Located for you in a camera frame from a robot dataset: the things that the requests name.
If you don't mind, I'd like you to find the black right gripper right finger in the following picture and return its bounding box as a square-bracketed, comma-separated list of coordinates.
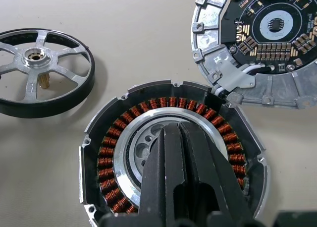
[179, 122, 255, 223]

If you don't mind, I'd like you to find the silver spoked rotor black rim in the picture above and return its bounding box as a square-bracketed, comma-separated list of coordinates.
[0, 27, 96, 119]

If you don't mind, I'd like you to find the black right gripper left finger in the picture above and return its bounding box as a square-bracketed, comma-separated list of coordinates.
[137, 122, 191, 227]

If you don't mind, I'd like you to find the motor housing with copper coils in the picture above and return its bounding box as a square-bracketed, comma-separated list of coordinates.
[78, 79, 272, 227]

